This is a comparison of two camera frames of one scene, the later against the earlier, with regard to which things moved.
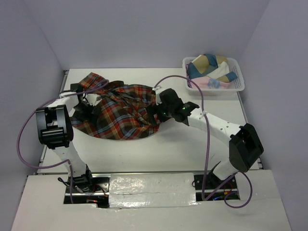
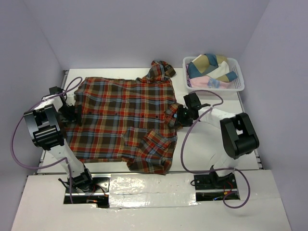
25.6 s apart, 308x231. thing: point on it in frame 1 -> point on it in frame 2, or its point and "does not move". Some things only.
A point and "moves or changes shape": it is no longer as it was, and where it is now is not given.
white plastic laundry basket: [237, 85] does not move
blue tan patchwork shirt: [214, 66] does not move
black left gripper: [89, 117] -> [75, 117]
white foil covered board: [131, 190] does not move
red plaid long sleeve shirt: [122, 113] moves or changes shape
